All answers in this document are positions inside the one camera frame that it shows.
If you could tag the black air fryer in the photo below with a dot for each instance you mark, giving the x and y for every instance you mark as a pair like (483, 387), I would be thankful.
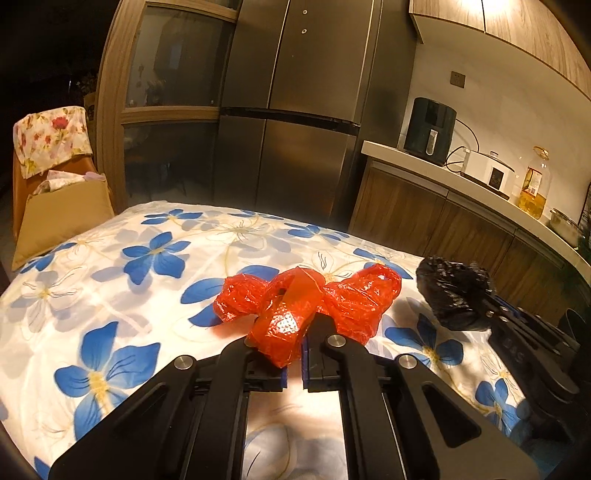
(429, 129)

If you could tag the red plastic bag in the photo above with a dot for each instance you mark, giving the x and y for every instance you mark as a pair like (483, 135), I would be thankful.
(277, 323)

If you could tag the steel basin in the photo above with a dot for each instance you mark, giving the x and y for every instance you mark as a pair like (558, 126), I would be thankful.
(565, 226)

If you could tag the orange chair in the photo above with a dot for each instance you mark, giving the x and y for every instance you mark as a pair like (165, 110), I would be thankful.
(74, 165)

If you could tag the cardboard box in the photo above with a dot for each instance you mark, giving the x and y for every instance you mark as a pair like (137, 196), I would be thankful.
(64, 217)

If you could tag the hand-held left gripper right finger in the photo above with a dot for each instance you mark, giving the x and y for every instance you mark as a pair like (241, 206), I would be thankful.
(305, 369)

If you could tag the black plastic bag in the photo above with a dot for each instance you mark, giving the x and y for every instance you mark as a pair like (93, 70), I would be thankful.
(452, 290)

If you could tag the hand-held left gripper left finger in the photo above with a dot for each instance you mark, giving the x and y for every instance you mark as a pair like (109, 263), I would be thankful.
(281, 376)

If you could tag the dark wall socket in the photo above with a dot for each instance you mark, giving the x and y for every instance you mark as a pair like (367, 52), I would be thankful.
(457, 78)

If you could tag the dark steel refrigerator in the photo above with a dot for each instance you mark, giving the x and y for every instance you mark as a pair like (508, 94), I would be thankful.
(300, 92)

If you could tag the white rice cooker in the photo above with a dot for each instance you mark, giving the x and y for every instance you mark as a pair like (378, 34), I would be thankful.
(485, 170)

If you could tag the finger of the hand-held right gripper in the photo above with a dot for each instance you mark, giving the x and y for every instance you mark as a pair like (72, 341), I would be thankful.
(498, 318)
(531, 321)

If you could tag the wooden glass door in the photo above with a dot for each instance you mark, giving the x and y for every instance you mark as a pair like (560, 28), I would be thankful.
(171, 69)

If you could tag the pale cloth bundle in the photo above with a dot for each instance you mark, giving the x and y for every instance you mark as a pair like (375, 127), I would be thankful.
(64, 180)

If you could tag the wooden wall cabinets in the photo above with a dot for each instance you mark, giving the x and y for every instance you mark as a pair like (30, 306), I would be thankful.
(517, 27)

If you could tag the blue floral bedsheet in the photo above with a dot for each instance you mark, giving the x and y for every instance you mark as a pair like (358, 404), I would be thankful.
(138, 286)

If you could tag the cooking oil bottle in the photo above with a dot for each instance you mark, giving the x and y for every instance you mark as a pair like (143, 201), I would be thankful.
(533, 189)

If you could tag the black trash bin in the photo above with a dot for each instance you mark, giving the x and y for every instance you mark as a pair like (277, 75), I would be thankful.
(572, 323)

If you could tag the pink floral cloth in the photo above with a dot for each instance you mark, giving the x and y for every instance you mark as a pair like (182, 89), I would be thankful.
(51, 134)

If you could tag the kitchen counter with wooden cabinets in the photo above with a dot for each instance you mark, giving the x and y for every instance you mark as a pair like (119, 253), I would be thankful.
(415, 203)

